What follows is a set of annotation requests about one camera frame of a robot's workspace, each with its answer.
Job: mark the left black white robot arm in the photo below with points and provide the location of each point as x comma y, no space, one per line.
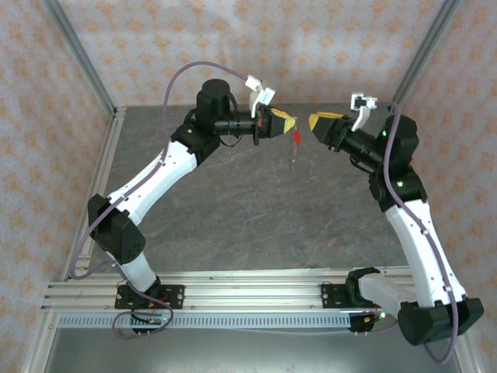
120,233

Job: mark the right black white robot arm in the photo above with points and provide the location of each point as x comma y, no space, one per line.
435,322

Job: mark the small circuit board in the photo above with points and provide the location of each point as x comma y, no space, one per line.
382,314
155,320

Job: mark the grey metal panel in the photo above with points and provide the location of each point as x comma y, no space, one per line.
248,353

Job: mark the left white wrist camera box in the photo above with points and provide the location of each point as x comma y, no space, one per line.
267,95

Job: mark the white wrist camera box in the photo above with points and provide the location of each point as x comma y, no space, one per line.
267,95
365,102

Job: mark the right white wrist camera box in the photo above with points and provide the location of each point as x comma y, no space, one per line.
365,102

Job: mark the aluminium corner post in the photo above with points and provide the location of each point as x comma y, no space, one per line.
78,50
426,50

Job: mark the wide aluminium side rail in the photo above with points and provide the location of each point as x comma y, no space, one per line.
110,147

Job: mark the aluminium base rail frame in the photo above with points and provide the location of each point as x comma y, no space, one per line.
252,293

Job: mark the aluminium lower frame bar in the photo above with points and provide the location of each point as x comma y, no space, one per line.
470,359
40,346

